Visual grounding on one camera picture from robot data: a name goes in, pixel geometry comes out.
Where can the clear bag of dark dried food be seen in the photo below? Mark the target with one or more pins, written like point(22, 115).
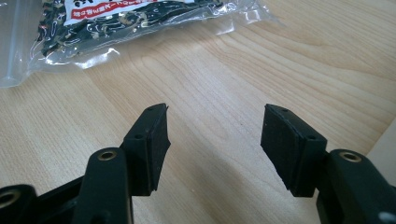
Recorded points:
point(102, 34)

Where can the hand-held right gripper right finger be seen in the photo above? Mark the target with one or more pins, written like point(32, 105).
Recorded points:
point(294, 155)

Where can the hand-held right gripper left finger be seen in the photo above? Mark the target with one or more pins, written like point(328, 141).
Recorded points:
point(146, 155)

